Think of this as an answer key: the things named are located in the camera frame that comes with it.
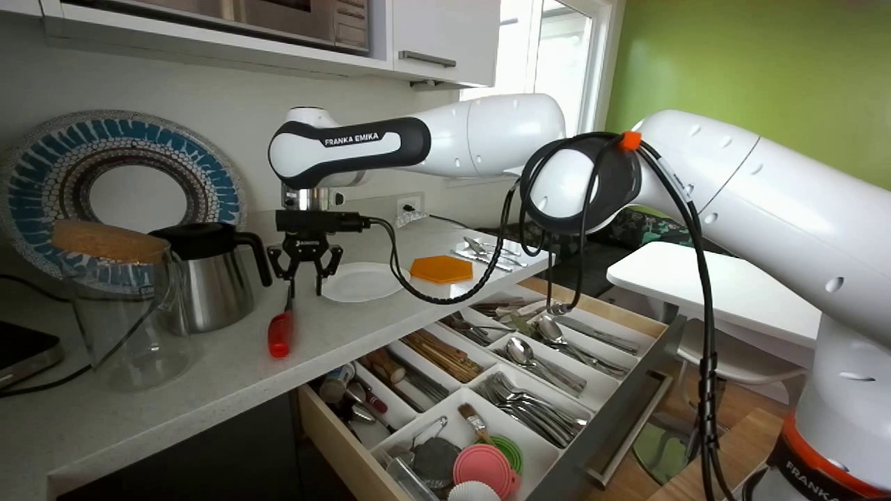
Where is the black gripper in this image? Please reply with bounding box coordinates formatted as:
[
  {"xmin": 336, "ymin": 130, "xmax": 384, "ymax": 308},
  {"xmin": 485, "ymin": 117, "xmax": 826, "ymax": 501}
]
[{"xmin": 268, "ymin": 228, "xmax": 346, "ymax": 311}]

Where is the dark fronted wooden drawer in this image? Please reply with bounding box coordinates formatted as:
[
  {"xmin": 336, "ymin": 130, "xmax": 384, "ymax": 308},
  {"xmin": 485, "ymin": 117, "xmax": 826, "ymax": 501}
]
[{"xmin": 295, "ymin": 272, "xmax": 697, "ymax": 501}]

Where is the small white plate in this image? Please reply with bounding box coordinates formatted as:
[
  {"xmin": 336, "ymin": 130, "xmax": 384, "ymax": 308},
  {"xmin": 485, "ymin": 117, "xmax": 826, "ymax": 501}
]
[{"xmin": 317, "ymin": 259, "xmax": 413, "ymax": 308}]

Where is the steel thermal coffee carafe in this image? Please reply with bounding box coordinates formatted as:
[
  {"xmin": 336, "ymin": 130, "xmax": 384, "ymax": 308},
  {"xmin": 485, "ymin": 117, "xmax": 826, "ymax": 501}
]
[{"xmin": 151, "ymin": 219, "xmax": 274, "ymax": 336}]

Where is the cork stopper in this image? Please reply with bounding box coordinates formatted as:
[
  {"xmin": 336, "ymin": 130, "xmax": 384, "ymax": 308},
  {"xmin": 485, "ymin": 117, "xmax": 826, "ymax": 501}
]
[{"xmin": 363, "ymin": 347, "xmax": 413, "ymax": 390}]

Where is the orange hexagonal coaster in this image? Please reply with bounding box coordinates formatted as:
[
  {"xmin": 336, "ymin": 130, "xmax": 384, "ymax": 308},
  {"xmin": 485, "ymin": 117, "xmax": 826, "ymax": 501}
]
[{"xmin": 406, "ymin": 252, "xmax": 477, "ymax": 290}]

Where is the wooden chopsticks bundle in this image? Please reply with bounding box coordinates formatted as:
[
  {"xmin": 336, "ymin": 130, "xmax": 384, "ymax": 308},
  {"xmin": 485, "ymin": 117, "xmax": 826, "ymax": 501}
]
[{"xmin": 400, "ymin": 326, "xmax": 488, "ymax": 384}]

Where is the small steel spoon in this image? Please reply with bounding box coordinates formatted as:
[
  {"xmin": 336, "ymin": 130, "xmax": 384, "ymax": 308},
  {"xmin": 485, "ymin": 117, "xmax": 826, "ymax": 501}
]
[{"xmin": 442, "ymin": 308, "xmax": 516, "ymax": 347}]

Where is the glass jar cork lid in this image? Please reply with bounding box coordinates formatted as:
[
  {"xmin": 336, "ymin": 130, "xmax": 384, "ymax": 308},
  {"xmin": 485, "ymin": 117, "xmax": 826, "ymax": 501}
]
[{"xmin": 48, "ymin": 216, "xmax": 204, "ymax": 393}]

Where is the white cutlery organizer tray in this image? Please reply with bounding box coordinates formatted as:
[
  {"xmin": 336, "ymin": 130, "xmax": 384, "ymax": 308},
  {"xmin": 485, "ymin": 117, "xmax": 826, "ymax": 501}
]
[{"xmin": 308, "ymin": 294, "xmax": 654, "ymax": 501}]

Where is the wooden pastry brush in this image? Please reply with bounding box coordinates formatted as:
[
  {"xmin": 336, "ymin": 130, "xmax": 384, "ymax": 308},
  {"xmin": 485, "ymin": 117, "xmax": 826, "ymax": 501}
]
[{"xmin": 453, "ymin": 398, "xmax": 496, "ymax": 447}]

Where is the grey round lid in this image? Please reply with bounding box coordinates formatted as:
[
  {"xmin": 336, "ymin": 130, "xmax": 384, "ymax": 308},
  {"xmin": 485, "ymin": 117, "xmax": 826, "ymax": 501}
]
[{"xmin": 409, "ymin": 433, "xmax": 464, "ymax": 493}]

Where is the built-in microwave oven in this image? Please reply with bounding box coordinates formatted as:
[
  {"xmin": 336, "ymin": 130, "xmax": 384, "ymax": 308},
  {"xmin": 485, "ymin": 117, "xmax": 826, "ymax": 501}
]
[{"xmin": 61, "ymin": 0, "xmax": 375, "ymax": 55}]

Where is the steel teaspoon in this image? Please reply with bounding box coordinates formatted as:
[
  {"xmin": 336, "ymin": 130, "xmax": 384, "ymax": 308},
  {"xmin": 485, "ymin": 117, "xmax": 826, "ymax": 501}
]
[{"xmin": 499, "ymin": 331, "xmax": 590, "ymax": 398}]

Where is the steel fork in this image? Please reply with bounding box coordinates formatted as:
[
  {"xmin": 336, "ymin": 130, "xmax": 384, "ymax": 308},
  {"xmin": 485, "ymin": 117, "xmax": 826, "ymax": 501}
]
[{"xmin": 482, "ymin": 370, "xmax": 585, "ymax": 447}]

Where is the pink round lid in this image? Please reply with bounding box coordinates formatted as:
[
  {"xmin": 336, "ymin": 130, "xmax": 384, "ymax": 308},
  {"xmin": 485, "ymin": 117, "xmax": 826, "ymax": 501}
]
[{"xmin": 452, "ymin": 439, "xmax": 524, "ymax": 501}]

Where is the green round lid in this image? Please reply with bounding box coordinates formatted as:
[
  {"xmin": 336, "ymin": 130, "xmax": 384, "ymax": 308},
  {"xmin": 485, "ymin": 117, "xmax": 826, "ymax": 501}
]
[{"xmin": 488, "ymin": 432, "xmax": 530, "ymax": 479}]

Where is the blue patterned decorative plate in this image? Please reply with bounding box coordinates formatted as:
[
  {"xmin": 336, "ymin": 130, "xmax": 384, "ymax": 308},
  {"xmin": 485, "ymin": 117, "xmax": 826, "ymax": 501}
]
[{"xmin": 0, "ymin": 109, "xmax": 247, "ymax": 301}]

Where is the white round lid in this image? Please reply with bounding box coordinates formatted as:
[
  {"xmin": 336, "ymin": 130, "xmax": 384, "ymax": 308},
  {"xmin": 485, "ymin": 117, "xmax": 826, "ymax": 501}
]
[{"xmin": 446, "ymin": 479, "xmax": 503, "ymax": 501}]

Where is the large steel spoon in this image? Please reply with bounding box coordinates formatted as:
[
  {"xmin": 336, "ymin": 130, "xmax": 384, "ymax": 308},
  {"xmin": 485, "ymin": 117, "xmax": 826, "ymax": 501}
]
[{"xmin": 533, "ymin": 311, "xmax": 636, "ymax": 377}]

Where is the steel table knife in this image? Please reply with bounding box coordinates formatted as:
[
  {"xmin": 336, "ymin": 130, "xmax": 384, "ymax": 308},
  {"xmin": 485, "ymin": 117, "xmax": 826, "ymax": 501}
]
[{"xmin": 555, "ymin": 305, "xmax": 654, "ymax": 357}]

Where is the bright window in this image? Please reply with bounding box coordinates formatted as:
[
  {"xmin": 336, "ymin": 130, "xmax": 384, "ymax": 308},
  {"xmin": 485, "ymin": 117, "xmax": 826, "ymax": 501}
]
[{"xmin": 491, "ymin": 0, "xmax": 626, "ymax": 134}]

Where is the white side table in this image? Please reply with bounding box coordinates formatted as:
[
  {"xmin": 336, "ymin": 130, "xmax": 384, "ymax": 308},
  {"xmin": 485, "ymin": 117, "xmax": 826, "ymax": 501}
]
[{"xmin": 604, "ymin": 240, "xmax": 825, "ymax": 354}]

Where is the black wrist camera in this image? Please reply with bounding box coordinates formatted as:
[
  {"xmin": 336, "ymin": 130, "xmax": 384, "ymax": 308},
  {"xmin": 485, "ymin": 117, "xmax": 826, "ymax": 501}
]
[{"xmin": 274, "ymin": 208, "xmax": 372, "ymax": 235}]

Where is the thin black camera cable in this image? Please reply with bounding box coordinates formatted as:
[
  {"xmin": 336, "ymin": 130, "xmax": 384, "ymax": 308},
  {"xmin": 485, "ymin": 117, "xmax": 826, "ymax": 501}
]
[{"xmin": 360, "ymin": 212, "xmax": 513, "ymax": 305}]

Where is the steel black handled bottle stopper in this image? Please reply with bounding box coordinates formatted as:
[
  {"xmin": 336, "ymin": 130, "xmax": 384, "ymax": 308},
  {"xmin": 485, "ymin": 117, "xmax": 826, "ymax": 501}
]
[{"xmin": 317, "ymin": 363, "xmax": 363, "ymax": 411}]

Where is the white handled knife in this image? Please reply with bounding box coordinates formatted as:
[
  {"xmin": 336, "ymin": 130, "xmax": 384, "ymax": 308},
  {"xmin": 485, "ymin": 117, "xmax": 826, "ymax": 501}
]
[{"xmin": 470, "ymin": 294, "xmax": 544, "ymax": 329}]

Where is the thin black counter cord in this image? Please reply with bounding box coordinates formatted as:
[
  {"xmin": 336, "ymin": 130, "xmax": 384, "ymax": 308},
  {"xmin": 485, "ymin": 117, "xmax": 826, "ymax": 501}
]
[{"xmin": 0, "ymin": 270, "xmax": 172, "ymax": 401}]

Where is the white cabinet door long handle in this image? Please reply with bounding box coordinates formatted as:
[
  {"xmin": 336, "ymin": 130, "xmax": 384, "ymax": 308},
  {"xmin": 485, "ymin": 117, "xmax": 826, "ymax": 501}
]
[{"xmin": 381, "ymin": 0, "xmax": 503, "ymax": 92}]

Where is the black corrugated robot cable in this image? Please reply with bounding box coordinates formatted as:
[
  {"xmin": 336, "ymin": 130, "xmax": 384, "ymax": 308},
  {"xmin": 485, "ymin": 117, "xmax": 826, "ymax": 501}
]
[{"xmin": 503, "ymin": 127, "xmax": 737, "ymax": 501}]

